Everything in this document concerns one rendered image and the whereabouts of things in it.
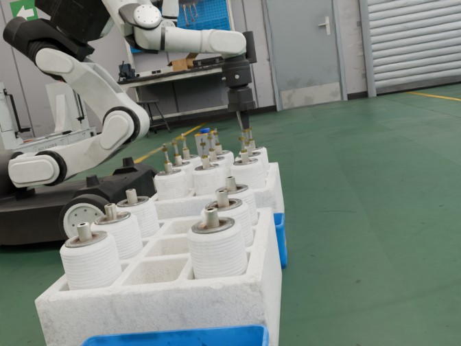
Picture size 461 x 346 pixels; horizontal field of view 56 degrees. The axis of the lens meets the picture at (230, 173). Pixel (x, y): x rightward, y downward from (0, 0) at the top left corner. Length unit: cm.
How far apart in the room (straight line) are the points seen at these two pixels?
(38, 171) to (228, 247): 120
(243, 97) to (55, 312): 81
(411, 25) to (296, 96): 176
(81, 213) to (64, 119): 342
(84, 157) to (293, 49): 492
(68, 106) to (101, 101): 333
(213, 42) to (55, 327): 86
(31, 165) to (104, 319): 110
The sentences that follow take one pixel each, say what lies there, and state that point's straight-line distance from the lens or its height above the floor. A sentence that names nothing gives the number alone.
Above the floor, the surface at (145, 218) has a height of 22.
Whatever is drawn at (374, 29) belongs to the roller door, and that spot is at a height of 88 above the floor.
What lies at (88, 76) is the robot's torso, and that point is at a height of 59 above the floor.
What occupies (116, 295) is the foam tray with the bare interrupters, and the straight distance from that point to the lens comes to 76.
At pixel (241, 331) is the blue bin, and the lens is 70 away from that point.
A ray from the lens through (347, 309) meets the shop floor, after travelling 95.
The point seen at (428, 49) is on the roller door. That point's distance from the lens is 656.
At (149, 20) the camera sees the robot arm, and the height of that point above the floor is 69.
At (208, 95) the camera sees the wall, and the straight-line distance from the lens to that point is 647.
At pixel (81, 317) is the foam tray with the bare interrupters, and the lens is 81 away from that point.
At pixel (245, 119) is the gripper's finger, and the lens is 136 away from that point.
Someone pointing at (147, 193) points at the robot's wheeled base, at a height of 9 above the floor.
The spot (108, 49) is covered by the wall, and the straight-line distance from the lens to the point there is 691.
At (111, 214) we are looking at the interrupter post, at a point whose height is 26.
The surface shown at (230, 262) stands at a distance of 72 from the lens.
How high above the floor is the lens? 48
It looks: 11 degrees down
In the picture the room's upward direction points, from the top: 9 degrees counter-clockwise
